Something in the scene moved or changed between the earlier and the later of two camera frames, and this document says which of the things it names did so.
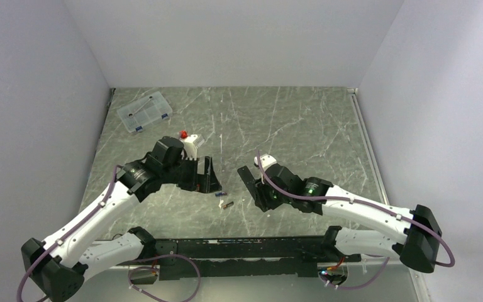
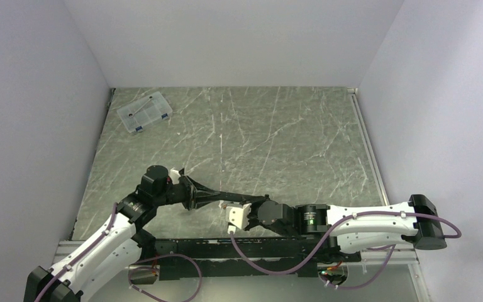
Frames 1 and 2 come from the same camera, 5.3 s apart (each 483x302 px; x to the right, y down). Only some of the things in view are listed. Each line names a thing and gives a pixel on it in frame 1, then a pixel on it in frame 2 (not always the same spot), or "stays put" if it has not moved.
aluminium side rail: x=356 y=100 stays put
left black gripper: x=202 y=183 → x=195 y=195
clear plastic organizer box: x=144 y=112 stays put
